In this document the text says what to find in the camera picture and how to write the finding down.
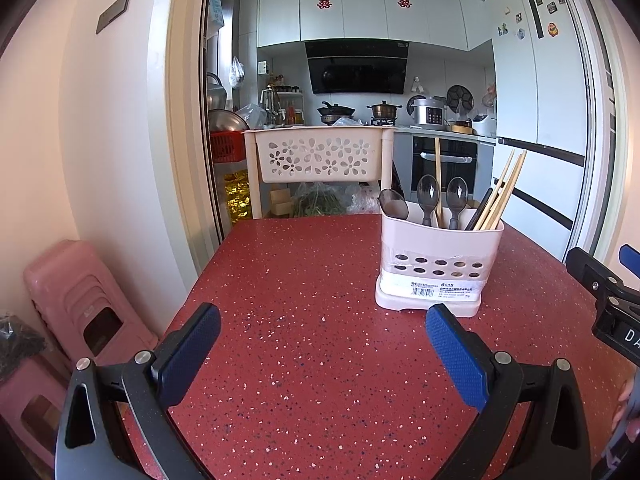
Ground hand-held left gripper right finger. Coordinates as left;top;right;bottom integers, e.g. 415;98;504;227
426;304;593;480

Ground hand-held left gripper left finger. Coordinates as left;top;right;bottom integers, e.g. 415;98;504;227
55;302;222;480

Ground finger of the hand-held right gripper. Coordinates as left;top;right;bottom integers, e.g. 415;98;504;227
618;243;640;277
566;246;640;317

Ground white plastic utensil holder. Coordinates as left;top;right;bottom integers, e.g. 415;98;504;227
375;200;506;318

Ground translucent dark plastic spoon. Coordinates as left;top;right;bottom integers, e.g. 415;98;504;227
377;188;407;220
445;176;469;231
416;175;441;227

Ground person's right hand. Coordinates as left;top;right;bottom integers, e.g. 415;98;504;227
614;380;638;431

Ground stack of pink plastic stools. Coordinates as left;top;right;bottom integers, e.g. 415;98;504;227
22;239;160;361

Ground gold foil bag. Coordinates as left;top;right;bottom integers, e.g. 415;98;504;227
224;171;253;223

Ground pink plastic stool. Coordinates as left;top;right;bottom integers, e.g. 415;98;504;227
0;357;71;471

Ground small cardboard box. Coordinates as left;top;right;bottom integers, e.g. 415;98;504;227
270;185;295;218

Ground black built-in oven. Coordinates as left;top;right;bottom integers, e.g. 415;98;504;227
412;135;480;201

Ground black plastic bag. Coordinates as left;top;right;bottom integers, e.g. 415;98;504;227
0;312;48;381

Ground white plastic bag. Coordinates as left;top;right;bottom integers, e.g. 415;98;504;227
347;182;383;215

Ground white refrigerator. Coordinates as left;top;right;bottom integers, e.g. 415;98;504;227
482;0;588;256

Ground bag of green vegetables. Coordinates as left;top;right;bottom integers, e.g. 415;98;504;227
291;182;348;217

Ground red plastic crate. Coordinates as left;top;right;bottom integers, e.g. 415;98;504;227
209;131;247;163

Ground round black divided tray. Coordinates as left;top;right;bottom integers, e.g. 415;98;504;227
446;84;475;112

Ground silver electric pressure cooker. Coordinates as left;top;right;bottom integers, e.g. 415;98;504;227
407;95;448;128

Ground large metal basin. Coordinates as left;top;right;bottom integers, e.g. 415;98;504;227
207;109;250;132

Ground steel cooking pot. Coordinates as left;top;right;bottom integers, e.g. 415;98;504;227
366;100;403;120

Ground white spice rack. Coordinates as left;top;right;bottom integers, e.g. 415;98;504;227
260;85;306;127

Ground black wok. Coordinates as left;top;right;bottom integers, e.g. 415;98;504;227
317;101;357;123

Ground black range hood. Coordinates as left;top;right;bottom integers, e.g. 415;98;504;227
305;40;411;95

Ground white upper kitchen cabinets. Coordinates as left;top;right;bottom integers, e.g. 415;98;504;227
256;0;493;52

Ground beige door frame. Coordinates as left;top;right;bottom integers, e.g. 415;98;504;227
165;0;233;271

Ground dark wall switch plate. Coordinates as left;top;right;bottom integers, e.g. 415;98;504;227
96;0;132;35

